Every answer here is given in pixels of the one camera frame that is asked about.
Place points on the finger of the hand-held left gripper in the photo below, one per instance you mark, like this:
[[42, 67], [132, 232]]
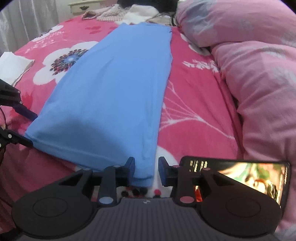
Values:
[[22, 140], [25, 112]]

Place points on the pink floral bedsheet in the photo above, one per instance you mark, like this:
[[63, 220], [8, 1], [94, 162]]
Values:
[[198, 97]]

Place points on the cream bedside table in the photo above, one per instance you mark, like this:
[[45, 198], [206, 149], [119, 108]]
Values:
[[85, 6]]

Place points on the grey curtain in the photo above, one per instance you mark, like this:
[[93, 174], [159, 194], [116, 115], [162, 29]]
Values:
[[25, 20]]

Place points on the black smartphone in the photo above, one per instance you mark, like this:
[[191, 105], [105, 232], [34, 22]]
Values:
[[249, 176]]

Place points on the beige checkered garment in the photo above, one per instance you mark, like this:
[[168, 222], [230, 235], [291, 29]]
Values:
[[104, 14]]

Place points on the white fleece garment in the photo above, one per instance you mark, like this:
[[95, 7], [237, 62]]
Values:
[[138, 12]]

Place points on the cream striped jacket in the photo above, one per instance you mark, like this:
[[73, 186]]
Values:
[[163, 19]]

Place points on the white folded cloth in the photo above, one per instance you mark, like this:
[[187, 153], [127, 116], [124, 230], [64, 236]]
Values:
[[12, 67]]

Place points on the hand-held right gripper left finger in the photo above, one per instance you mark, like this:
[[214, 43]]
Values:
[[131, 168]]

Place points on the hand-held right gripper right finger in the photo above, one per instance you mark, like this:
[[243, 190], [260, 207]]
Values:
[[162, 172]]

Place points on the black knit sweater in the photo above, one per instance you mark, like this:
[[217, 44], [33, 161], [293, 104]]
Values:
[[148, 4]]

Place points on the pink grey quilt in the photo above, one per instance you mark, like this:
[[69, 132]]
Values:
[[259, 58]]

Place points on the blue t-shirt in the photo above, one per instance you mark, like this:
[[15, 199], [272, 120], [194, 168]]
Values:
[[111, 92]]

